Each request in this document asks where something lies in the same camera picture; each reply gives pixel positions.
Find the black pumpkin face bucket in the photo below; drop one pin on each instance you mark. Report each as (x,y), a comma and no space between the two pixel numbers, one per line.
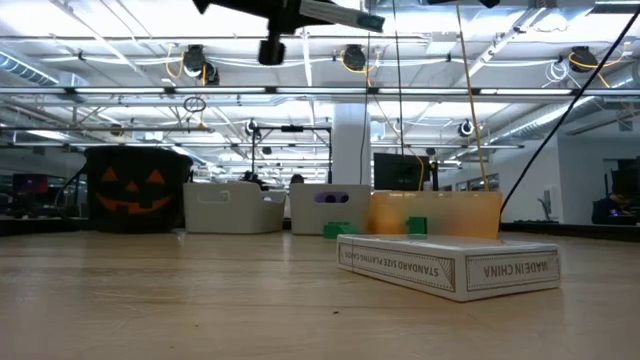
(135,165)

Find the green two-stud brick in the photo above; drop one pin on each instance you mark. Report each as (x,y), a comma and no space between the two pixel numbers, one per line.
(342,231)
(416,225)

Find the white building column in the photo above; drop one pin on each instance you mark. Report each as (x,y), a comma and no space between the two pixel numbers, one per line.
(350,135)

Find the person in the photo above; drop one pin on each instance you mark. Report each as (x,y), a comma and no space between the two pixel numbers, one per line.
(250,177)
(297,179)
(615,210)

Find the dark red-lit monitor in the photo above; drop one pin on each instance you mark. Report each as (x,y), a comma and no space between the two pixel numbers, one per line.
(30,184)

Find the orange plastic bin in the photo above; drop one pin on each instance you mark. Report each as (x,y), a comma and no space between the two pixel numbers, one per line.
(460,215)

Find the black background rig frame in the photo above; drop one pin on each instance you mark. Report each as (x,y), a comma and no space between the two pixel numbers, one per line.
(291,129)

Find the black monitor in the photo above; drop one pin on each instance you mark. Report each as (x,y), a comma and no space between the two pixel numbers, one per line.
(402,172)

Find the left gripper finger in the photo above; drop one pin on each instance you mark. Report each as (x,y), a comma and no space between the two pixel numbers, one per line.
(292,20)
(272,52)

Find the grey plastic bin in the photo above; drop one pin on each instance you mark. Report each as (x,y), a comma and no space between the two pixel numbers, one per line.
(305,215)
(225,215)

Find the grey white card deck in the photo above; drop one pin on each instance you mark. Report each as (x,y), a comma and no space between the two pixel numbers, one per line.
(400,265)

